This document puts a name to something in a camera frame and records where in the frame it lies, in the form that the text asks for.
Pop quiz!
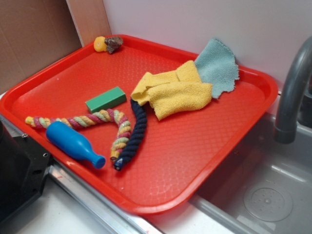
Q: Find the brown cardboard panel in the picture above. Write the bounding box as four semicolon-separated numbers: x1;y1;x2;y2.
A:
0;0;111;93

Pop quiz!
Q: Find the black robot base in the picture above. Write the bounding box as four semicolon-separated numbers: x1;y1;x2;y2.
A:
0;123;52;224

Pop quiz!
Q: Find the blue plastic bottle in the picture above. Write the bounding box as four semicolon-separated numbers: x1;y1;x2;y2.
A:
46;121;106;169

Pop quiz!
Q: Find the dark navy braided rope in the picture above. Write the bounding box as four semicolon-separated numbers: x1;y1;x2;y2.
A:
113;98;148;171

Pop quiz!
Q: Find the yellow cloth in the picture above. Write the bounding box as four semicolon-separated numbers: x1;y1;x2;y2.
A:
131;60;213;120

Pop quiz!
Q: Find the green rectangular block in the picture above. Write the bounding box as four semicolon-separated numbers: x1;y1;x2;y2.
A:
85;86;127;113

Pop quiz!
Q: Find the multicolour braided rope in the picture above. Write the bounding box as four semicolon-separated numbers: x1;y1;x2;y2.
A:
25;109;132;163

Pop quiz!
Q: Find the light blue cloth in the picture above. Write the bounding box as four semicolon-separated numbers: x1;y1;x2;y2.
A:
195;39;239;99

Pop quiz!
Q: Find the yellow and brown toy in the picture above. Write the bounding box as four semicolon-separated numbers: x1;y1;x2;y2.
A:
93;36;124;54

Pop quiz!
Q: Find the sink drain cover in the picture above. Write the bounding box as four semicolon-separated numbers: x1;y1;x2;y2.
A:
243;183;293;222

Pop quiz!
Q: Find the grey sink basin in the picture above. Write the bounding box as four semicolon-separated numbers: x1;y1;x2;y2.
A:
190;114;312;234

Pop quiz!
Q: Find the red plastic tray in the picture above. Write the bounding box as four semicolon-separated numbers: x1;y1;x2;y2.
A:
0;35;278;215

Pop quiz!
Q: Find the grey faucet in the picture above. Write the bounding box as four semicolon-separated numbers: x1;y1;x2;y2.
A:
273;37;312;144

